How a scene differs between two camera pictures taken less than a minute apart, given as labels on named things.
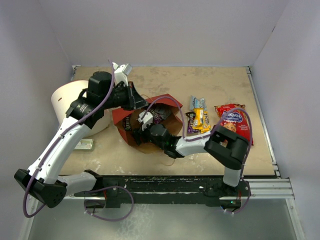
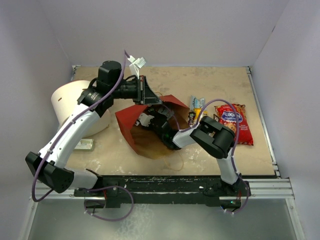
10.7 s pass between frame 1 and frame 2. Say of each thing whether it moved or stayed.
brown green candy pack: moved
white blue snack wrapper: stayed
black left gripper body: moved
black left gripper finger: moved
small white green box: stayed
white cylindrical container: stayed
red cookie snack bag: stayed
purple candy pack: stayed
